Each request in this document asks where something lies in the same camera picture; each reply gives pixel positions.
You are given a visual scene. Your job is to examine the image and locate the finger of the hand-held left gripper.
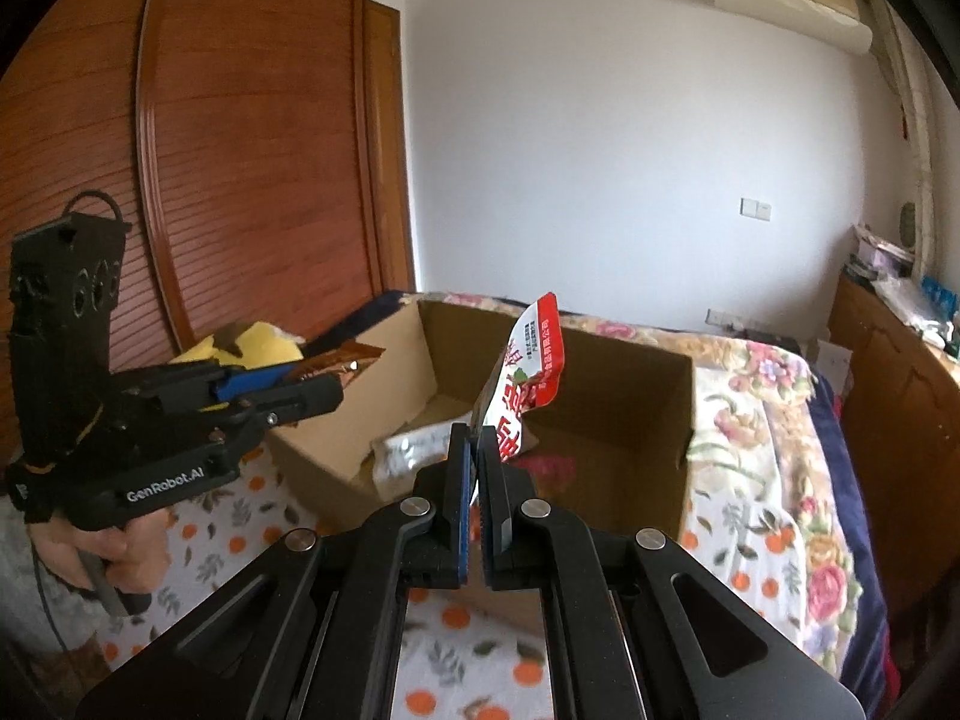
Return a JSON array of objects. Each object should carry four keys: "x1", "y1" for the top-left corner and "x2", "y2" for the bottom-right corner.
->
[
  {"x1": 217, "y1": 377, "x2": 346, "y2": 432},
  {"x1": 112, "y1": 360, "x2": 305, "y2": 412}
]

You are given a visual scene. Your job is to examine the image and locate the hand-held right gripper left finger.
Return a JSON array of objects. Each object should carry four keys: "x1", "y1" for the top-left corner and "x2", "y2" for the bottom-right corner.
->
[{"x1": 75, "y1": 424, "x2": 475, "y2": 720}]

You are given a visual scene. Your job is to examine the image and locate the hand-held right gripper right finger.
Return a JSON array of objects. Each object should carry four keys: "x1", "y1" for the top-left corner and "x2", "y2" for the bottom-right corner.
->
[{"x1": 478, "y1": 426, "x2": 863, "y2": 720}]

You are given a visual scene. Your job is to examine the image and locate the orange snack packet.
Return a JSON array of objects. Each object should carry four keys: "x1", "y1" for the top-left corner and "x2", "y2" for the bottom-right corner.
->
[{"x1": 289, "y1": 341, "x2": 387, "y2": 383}]

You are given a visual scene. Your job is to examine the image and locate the silver white snack packet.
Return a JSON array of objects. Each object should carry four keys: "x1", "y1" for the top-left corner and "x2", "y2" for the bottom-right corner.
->
[{"x1": 371, "y1": 424, "x2": 470, "y2": 481}]

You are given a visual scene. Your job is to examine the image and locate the white red snack packet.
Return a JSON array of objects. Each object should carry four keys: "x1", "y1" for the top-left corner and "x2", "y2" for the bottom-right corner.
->
[{"x1": 480, "y1": 292, "x2": 562, "y2": 466}]

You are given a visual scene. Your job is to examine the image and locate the cardboard box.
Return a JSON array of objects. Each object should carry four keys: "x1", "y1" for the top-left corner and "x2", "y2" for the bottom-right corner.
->
[{"x1": 266, "y1": 294, "x2": 695, "y2": 541}]

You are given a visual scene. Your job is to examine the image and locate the person's left hand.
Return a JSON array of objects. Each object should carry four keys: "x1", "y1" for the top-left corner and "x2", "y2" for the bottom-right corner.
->
[{"x1": 30, "y1": 506, "x2": 173, "y2": 616}]

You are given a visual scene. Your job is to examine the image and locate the yellow plush toy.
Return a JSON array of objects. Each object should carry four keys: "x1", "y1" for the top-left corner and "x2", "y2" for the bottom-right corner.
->
[{"x1": 169, "y1": 321, "x2": 305, "y2": 413}]

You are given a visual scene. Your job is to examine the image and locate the orange printed bedsheet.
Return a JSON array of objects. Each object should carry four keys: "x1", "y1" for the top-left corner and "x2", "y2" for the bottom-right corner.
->
[{"x1": 97, "y1": 457, "x2": 796, "y2": 720}]

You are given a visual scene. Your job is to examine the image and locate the wooden wardrobe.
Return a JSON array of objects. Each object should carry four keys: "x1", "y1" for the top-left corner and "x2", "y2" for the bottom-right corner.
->
[{"x1": 0, "y1": 0, "x2": 417, "y2": 466}]

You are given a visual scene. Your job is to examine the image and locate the floral blanket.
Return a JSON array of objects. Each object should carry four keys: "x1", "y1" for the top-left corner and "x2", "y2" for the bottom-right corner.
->
[{"x1": 442, "y1": 292, "x2": 863, "y2": 676}]

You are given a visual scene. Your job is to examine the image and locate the navy blanket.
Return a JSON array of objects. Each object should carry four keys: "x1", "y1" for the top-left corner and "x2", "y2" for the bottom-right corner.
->
[{"x1": 810, "y1": 371, "x2": 891, "y2": 691}]

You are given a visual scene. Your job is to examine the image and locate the white panel on cabinet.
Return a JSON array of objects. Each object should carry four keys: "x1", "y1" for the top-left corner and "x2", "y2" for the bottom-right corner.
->
[{"x1": 814, "y1": 340, "x2": 848, "y2": 391}]

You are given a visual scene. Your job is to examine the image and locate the wooden cabinet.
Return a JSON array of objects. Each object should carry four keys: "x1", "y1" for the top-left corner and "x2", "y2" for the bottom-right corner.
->
[{"x1": 825, "y1": 274, "x2": 960, "y2": 616}]

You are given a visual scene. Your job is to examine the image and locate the white plastic bags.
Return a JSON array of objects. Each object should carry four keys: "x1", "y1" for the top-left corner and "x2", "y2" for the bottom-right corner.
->
[{"x1": 877, "y1": 270, "x2": 947, "y2": 347}]

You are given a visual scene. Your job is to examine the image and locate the stack of pink boxes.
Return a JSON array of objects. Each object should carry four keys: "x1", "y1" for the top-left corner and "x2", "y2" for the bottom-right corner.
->
[{"x1": 847, "y1": 223, "x2": 916, "y2": 290}]

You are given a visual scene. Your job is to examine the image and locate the blue bottles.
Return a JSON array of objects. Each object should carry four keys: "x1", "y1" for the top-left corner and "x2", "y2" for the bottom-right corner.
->
[{"x1": 921, "y1": 277, "x2": 960, "y2": 317}]

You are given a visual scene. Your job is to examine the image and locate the white curtain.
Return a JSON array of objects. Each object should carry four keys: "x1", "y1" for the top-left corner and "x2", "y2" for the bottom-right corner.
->
[{"x1": 874, "y1": 0, "x2": 946, "y2": 278}]

